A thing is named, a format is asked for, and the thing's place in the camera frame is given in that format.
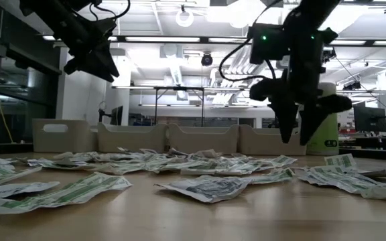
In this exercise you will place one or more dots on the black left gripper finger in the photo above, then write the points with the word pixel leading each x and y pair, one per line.
pixel 79 65
pixel 107 67

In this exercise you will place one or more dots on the black ceiling camera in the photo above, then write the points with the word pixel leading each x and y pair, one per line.
pixel 352 86
pixel 329 55
pixel 207 60

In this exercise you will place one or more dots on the long ceiling light bar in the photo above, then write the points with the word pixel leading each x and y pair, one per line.
pixel 163 39

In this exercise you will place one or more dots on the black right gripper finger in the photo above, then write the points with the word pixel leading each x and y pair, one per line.
pixel 312 120
pixel 287 117

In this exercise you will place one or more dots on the black computer monitor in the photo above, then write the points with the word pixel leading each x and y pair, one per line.
pixel 116 115
pixel 370 118

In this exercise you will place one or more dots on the green wipes canister white lid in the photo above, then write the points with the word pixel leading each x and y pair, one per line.
pixel 327 137

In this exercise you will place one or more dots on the white plastic bin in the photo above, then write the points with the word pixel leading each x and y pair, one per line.
pixel 263 144
pixel 131 140
pixel 75 139
pixel 203 140

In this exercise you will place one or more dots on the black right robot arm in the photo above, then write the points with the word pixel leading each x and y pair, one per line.
pixel 266 47

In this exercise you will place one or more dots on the black background table frame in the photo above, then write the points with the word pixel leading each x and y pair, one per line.
pixel 179 88

